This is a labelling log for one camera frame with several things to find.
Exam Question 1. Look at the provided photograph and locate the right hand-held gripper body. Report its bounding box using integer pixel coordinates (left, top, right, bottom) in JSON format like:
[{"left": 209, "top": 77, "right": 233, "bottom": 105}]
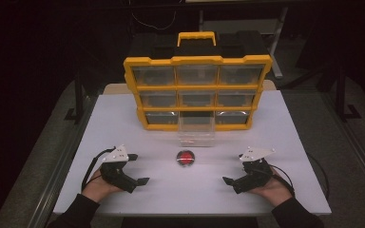
[{"left": 232, "top": 145, "right": 277, "bottom": 195}]

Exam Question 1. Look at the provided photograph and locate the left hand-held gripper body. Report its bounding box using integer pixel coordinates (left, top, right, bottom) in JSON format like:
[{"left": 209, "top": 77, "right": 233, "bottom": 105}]
[{"left": 100, "top": 143, "right": 140, "bottom": 195}]

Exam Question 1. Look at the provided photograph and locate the round red black-rimmed disc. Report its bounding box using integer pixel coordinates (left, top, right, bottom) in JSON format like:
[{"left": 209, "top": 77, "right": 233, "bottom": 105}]
[{"left": 175, "top": 149, "right": 196, "bottom": 168}]

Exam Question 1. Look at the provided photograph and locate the clear plastic drawer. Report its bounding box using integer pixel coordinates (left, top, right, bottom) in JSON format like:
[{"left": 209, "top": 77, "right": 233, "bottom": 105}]
[{"left": 177, "top": 110, "right": 217, "bottom": 148}]

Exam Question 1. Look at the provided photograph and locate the person's left hand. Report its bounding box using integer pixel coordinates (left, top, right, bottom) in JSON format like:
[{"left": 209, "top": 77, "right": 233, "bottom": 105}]
[{"left": 81, "top": 166, "right": 125, "bottom": 204}]

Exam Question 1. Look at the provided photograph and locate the person's right hand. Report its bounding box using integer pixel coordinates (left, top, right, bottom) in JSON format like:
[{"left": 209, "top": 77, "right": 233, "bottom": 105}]
[{"left": 246, "top": 166, "right": 295, "bottom": 209}]

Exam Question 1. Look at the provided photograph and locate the black metal stand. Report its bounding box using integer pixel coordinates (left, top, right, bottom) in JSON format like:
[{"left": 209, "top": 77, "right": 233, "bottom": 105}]
[
  {"left": 64, "top": 70, "right": 91, "bottom": 123},
  {"left": 327, "top": 60, "right": 362, "bottom": 123}
]

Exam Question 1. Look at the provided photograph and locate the group of closed clear drawers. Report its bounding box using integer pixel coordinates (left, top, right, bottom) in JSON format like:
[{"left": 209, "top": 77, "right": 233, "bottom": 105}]
[{"left": 131, "top": 64, "right": 265, "bottom": 125}]

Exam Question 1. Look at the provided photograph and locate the yellow black organizer cabinet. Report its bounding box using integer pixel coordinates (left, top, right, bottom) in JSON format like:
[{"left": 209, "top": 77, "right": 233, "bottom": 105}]
[{"left": 122, "top": 30, "right": 274, "bottom": 132}]

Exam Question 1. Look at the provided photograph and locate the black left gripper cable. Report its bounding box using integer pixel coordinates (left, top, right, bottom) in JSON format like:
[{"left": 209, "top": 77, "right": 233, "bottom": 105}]
[{"left": 80, "top": 145, "right": 118, "bottom": 193}]

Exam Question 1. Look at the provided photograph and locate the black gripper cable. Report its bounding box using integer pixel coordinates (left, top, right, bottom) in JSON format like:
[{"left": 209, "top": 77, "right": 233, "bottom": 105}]
[
  {"left": 259, "top": 152, "right": 331, "bottom": 201},
  {"left": 80, "top": 145, "right": 118, "bottom": 193}
]

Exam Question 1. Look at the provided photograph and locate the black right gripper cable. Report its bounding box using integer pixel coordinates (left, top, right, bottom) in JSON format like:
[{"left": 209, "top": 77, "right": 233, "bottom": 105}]
[{"left": 259, "top": 152, "right": 331, "bottom": 201}]

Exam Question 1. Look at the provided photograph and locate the aluminium rail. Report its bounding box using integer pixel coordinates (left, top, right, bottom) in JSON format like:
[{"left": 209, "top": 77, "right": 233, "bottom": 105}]
[
  {"left": 321, "top": 91, "right": 365, "bottom": 199},
  {"left": 28, "top": 94, "right": 100, "bottom": 228}
]

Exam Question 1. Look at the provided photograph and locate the thin white wire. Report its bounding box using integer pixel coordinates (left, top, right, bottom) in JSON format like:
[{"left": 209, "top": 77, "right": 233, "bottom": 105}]
[{"left": 129, "top": 0, "right": 184, "bottom": 31}]

